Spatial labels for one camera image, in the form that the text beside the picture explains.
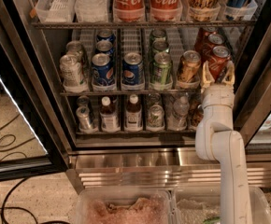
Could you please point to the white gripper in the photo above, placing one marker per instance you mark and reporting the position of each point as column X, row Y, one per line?
column 218, row 92

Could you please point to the red coke can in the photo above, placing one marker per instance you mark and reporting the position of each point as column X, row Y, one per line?
column 210, row 42
column 203, row 33
column 217, row 59

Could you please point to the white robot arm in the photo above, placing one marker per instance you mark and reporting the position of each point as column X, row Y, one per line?
column 216, row 140

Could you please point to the gold soda can middle shelf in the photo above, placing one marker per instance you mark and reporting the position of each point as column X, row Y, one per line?
column 189, row 64

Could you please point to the front gold can bottom shelf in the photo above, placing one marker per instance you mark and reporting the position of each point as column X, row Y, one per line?
column 197, row 116

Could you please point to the right closed fridge door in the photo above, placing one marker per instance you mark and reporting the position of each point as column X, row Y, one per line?
column 255, row 123

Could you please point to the front green soda can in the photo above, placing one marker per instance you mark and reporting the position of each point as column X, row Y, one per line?
column 161, row 68

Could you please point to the green soda can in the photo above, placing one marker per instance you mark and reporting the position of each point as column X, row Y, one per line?
column 159, row 46
column 161, row 68
column 157, row 34

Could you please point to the middle green soda can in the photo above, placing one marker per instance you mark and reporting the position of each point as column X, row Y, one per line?
column 159, row 46

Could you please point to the rear green can bottom shelf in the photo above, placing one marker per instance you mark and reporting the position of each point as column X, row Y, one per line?
column 154, row 99

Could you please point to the green can shelf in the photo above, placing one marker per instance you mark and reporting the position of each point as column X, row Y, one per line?
column 155, row 118
column 154, row 99

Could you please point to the front green can bottom shelf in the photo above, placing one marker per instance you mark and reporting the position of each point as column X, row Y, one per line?
column 155, row 118

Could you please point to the rear green soda can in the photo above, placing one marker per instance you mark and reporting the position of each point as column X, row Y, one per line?
column 157, row 34

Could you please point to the blue pepsi can centre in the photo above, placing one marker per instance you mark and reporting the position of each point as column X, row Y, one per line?
column 132, row 69

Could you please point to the blue pepsi can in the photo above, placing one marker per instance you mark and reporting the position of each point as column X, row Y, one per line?
column 103, row 72
column 132, row 69
column 105, row 34
column 106, row 47

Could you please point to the right coca-cola bottle top shelf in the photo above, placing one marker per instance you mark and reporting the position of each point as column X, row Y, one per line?
column 163, row 10

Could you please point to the coca-cola bottle shelf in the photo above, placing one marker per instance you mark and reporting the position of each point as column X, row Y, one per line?
column 163, row 10
column 129, row 10

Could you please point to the stainless steel fridge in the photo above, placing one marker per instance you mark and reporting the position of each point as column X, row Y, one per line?
column 146, row 158

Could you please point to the front blue pepsi can left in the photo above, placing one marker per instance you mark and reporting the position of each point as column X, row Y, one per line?
column 103, row 72

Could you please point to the left coca-cola bottle top shelf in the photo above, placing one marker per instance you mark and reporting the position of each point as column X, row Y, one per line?
column 129, row 10

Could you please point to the middle blue pepsi can left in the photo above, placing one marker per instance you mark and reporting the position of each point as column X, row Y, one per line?
column 106, row 47

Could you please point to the rear blue pepsi can left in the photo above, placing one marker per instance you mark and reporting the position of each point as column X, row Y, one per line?
column 105, row 34

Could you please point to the rear silver slim can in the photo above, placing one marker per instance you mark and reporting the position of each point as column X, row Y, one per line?
column 84, row 100

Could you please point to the silver slim can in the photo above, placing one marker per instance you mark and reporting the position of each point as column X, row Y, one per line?
column 85, row 118
column 84, row 100

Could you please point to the green can in bin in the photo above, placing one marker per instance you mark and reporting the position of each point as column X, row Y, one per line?
column 213, row 220

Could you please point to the front silver slim can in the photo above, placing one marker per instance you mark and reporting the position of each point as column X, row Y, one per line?
column 85, row 118

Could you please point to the white clear container top shelf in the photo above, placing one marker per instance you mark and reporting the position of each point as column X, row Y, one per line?
column 91, row 10

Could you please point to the front white soda can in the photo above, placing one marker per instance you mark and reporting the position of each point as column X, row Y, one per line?
column 71, row 70

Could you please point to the white soda can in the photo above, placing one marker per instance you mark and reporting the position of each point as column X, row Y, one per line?
column 71, row 70
column 76, row 47

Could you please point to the rear white soda can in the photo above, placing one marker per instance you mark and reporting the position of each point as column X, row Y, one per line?
column 76, row 47

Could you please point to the empty clear tray top shelf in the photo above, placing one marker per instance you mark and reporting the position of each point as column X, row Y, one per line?
column 55, row 11

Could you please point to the open glass fridge door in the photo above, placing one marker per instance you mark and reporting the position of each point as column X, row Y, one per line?
column 28, row 141

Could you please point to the clear water bottle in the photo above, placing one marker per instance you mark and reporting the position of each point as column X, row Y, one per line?
column 178, row 117

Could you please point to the right brown tea bottle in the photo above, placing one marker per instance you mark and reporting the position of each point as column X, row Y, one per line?
column 133, row 114

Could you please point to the brown tea bottle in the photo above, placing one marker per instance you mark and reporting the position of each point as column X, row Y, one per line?
column 109, row 115
column 133, row 114

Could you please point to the left brown tea bottle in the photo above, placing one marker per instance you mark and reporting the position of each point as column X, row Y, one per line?
column 109, row 115

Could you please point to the right clear plastic bin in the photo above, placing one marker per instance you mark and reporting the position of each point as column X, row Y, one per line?
column 194, row 204

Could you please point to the clear plastic bin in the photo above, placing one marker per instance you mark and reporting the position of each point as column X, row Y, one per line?
column 194, row 204
column 124, row 205

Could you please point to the left clear plastic bin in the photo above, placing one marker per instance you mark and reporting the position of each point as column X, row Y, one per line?
column 124, row 205

